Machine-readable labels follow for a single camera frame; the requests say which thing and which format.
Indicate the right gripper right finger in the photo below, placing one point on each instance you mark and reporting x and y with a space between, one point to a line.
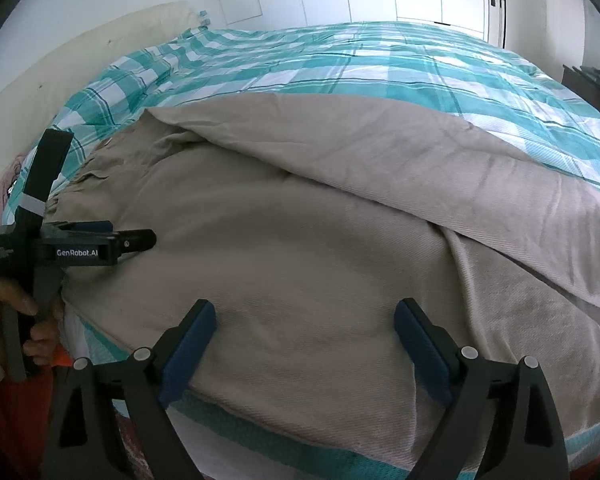
525 440

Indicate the beige pants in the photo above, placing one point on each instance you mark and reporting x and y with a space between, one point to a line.
305 220

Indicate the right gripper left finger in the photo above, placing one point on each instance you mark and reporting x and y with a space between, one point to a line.
84 440

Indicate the orange garment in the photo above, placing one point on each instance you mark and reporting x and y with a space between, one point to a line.
24 414

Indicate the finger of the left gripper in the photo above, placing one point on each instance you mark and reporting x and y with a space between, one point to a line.
98 240

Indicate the white room door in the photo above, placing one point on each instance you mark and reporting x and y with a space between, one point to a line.
496 22

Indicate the cream padded headboard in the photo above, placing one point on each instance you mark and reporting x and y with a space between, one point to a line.
30 102

